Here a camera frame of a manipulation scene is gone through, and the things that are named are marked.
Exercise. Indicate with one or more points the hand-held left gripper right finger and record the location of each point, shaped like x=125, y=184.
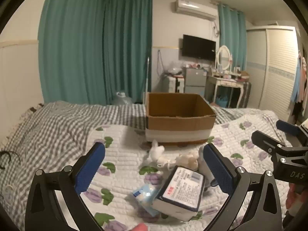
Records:
x=217, y=170

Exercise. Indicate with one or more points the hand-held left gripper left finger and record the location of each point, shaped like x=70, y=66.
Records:
x=92, y=166

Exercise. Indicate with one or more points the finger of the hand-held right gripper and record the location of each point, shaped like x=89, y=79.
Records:
x=286, y=126
x=264, y=142

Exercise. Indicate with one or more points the beige plush toy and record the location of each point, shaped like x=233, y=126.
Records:
x=190, y=160

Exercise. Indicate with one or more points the white boxed packet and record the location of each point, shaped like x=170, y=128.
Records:
x=180, y=190

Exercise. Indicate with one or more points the small blue tissue packet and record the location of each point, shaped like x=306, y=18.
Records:
x=145, y=195

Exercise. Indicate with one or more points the brown cardboard box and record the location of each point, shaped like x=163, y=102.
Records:
x=178, y=125

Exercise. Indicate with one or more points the white plush toy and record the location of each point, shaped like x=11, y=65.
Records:
x=156, y=152

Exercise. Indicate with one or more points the pink cloth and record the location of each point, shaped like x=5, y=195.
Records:
x=294, y=199

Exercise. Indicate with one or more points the white floral quilt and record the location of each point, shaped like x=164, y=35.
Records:
x=125, y=149

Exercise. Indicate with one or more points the hanging clothes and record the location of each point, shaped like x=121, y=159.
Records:
x=299, y=79

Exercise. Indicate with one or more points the white louvred wardrobe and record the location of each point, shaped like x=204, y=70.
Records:
x=276, y=72

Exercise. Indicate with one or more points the blue bin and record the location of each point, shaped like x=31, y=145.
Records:
x=221, y=101

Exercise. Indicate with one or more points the white dressing table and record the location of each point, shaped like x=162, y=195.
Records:
x=227, y=83

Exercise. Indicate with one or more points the clear water jug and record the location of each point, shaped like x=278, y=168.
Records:
x=122, y=99

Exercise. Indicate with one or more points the pink rounded object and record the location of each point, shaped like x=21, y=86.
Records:
x=139, y=227

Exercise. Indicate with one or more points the black hair clip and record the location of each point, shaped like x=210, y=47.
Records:
x=9, y=154

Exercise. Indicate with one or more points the white oval mirror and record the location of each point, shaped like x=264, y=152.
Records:
x=224, y=57

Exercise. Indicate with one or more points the grey mini fridge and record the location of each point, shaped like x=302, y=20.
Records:
x=194, y=80

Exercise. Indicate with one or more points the white suitcase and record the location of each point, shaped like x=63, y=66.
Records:
x=175, y=84

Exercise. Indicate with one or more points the white mop pole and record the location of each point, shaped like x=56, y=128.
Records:
x=147, y=81

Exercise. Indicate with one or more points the narrow teal curtain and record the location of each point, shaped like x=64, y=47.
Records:
x=232, y=36

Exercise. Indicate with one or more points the clear plastic bag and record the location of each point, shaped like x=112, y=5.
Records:
x=174, y=68

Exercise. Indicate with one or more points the white air conditioner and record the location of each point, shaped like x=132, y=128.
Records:
x=195, y=8

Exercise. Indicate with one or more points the black wall television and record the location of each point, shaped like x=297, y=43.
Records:
x=198, y=47

